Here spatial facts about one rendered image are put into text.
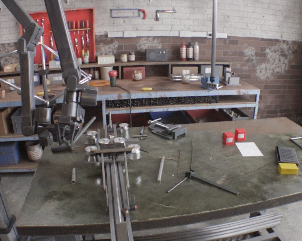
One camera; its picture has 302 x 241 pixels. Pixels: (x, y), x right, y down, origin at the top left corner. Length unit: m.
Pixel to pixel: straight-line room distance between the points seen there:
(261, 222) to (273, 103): 2.47
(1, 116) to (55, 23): 1.90
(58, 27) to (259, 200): 0.91
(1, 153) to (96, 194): 2.05
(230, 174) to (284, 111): 3.21
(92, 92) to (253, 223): 1.37
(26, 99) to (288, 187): 1.14
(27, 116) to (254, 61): 3.10
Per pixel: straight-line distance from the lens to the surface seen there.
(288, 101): 4.25
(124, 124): 1.44
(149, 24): 3.20
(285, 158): 1.28
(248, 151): 1.32
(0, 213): 1.56
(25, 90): 1.22
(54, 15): 0.93
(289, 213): 2.46
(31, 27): 1.24
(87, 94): 0.99
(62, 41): 0.94
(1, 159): 2.98
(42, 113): 1.17
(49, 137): 1.08
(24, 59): 1.23
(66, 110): 0.98
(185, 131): 1.43
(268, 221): 1.94
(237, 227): 1.85
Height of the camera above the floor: 1.46
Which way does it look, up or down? 21 degrees down
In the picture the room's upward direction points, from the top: straight up
